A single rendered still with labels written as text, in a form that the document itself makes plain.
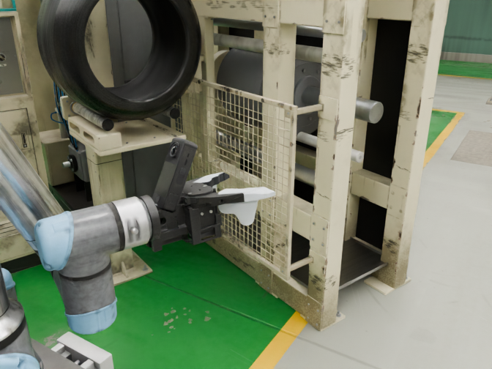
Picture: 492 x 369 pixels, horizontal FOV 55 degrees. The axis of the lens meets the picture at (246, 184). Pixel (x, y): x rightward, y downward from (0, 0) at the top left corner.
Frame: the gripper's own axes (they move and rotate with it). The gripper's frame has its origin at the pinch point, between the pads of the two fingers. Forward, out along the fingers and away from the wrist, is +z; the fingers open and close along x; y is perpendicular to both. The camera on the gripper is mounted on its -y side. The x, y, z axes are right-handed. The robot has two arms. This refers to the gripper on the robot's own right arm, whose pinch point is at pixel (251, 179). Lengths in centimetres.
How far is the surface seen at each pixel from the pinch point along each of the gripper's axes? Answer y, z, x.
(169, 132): 10, 34, -118
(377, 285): 95, 118, -79
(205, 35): -29, 67, -139
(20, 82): -14, -11, -180
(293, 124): 5, 56, -61
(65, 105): -4, -1, -141
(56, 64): -21, -8, -106
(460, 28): -24, 818, -519
